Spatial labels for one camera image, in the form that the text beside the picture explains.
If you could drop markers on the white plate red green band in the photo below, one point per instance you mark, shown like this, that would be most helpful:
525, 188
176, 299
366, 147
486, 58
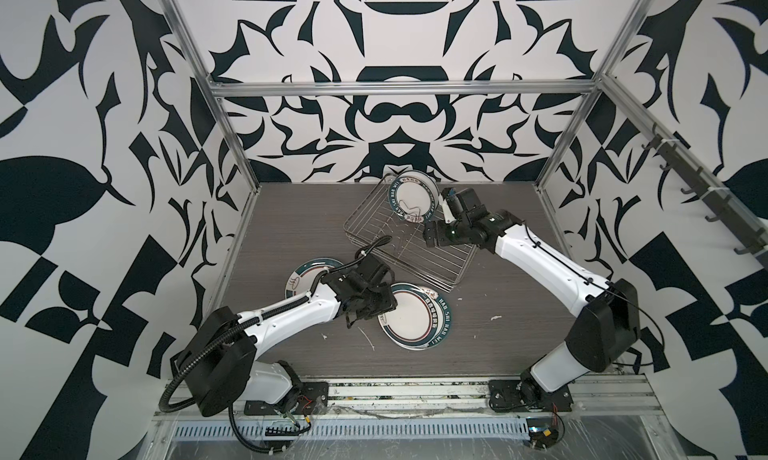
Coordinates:
301, 279

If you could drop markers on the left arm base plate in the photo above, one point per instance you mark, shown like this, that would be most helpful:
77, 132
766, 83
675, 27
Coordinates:
307, 399

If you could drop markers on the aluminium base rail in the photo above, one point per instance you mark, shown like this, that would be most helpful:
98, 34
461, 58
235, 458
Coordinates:
438, 397

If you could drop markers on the wall hook rail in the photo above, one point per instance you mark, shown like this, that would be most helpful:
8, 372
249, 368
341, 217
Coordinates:
701, 184

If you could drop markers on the white plate green lettering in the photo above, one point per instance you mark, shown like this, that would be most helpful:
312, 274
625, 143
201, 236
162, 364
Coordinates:
421, 320

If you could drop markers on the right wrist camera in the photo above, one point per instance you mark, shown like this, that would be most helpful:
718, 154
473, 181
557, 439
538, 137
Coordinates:
448, 216

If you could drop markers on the white cable duct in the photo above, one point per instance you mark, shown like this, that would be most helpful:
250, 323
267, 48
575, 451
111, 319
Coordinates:
361, 429

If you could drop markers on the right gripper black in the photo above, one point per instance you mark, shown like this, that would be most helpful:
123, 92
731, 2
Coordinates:
440, 227

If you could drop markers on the aluminium frame crossbar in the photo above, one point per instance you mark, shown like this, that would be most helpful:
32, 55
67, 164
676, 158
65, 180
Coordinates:
414, 88

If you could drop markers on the wire dish rack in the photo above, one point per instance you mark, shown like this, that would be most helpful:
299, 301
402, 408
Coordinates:
440, 267

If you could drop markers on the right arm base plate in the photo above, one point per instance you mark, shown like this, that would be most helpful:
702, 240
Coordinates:
506, 396

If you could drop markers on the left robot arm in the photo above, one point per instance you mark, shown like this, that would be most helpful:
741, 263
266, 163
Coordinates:
221, 365

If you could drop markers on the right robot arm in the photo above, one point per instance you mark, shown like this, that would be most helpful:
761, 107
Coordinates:
607, 314

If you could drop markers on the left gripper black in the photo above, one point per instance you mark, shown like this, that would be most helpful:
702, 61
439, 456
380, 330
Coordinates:
389, 301

